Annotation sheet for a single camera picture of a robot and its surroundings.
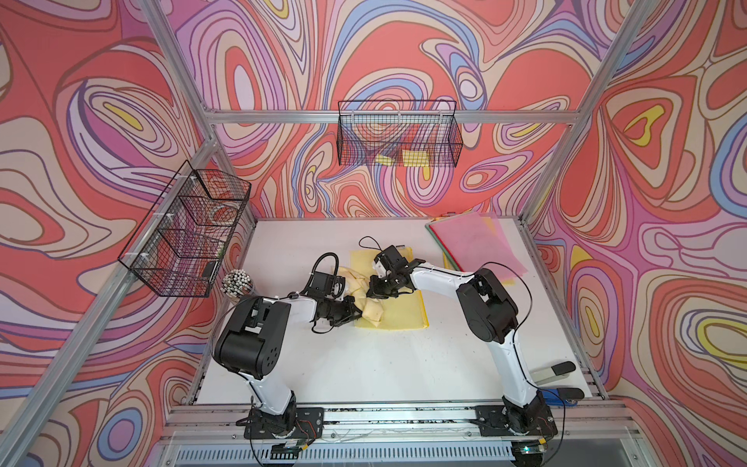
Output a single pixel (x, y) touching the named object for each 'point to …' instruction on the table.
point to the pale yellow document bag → (405, 312)
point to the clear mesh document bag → (445, 233)
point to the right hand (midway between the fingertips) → (370, 300)
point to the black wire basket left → (178, 249)
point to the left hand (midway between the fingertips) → (366, 315)
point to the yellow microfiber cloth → (357, 286)
